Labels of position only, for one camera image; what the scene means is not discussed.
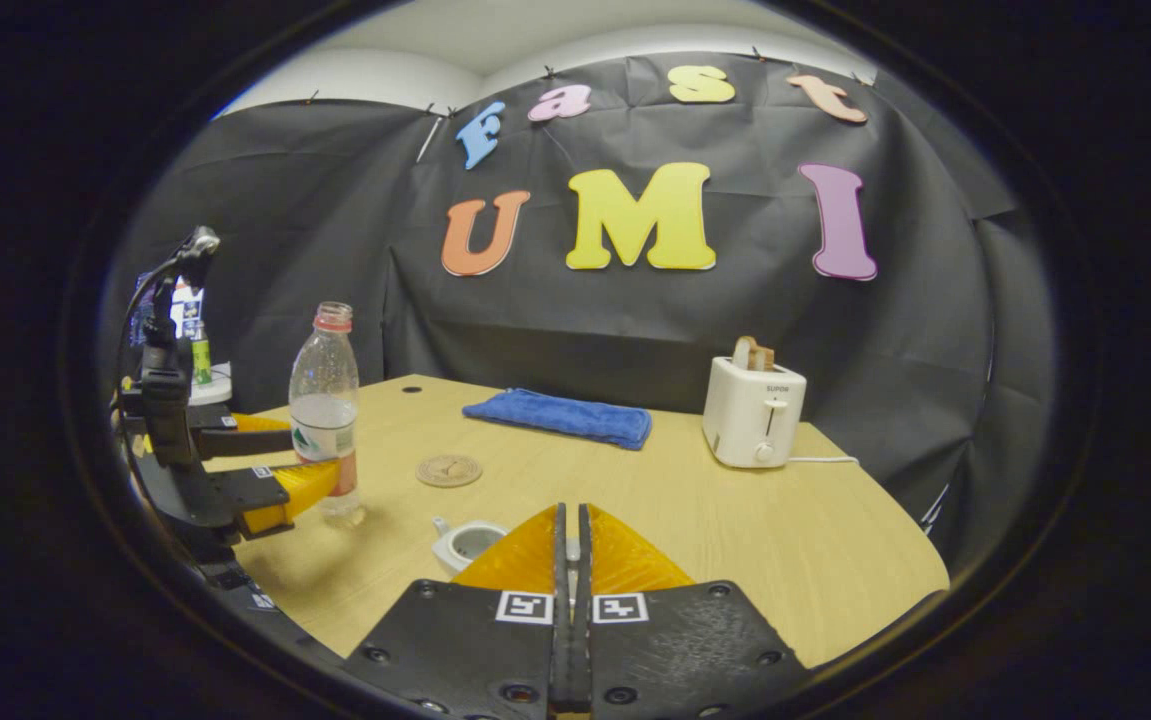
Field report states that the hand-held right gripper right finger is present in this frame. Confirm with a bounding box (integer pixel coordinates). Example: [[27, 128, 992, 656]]
[[575, 503, 812, 720]]

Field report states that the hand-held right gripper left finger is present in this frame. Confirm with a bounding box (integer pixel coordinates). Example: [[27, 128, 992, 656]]
[[343, 503, 574, 720]]

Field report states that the clear plastic water bottle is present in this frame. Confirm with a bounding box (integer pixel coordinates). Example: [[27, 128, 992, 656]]
[[288, 302, 368, 529]]

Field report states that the white ceramic teacup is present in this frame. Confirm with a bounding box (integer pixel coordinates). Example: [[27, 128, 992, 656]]
[[432, 517, 512, 576]]

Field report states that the white round stand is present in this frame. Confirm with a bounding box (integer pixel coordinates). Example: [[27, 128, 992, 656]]
[[190, 362, 234, 406]]

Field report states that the computer monitor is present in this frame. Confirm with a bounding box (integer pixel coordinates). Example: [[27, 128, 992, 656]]
[[130, 270, 206, 346]]

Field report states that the white toaster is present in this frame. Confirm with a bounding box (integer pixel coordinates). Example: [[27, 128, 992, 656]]
[[702, 355, 808, 469]]

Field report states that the blue towel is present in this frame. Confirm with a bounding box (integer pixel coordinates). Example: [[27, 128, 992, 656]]
[[462, 388, 653, 451]]

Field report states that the black backdrop cloth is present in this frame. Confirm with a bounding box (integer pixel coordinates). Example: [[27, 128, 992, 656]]
[[100, 50, 1056, 571]]

